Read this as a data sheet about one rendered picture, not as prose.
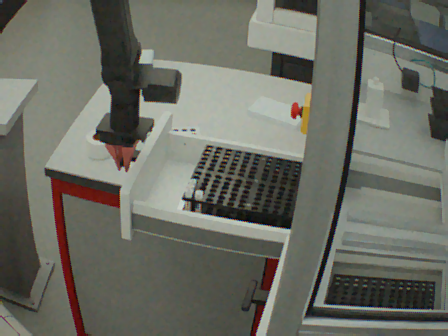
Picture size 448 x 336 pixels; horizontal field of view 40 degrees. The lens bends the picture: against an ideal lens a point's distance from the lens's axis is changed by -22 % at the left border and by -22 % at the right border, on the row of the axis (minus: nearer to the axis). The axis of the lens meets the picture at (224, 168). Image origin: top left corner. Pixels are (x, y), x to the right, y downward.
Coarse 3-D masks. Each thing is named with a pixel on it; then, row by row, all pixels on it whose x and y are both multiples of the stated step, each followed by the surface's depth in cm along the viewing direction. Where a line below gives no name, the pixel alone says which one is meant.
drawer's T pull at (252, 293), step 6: (252, 282) 111; (252, 288) 110; (246, 294) 108; (252, 294) 108; (258, 294) 108; (264, 294) 108; (246, 300) 107; (252, 300) 108; (258, 300) 107; (264, 300) 107; (246, 306) 106
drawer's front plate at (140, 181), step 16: (160, 128) 143; (160, 144) 143; (144, 160) 133; (160, 160) 146; (128, 176) 129; (144, 176) 135; (128, 192) 125; (144, 192) 137; (128, 208) 127; (128, 224) 129
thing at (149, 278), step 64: (192, 64) 206; (256, 128) 179; (64, 192) 162; (64, 256) 175; (128, 256) 169; (192, 256) 164; (256, 256) 160; (128, 320) 183; (192, 320) 177; (256, 320) 171
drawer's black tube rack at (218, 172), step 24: (216, 168) 138; (240, 168) 139; (264, 168) 139; (288, 168) 140; (216, 192) 132; (240, 192) 133; (264, 192) 133; (288, 192) 134; (216, 216) 132; (240, 216) 133; (264, 216) 132; (288, 216) 128
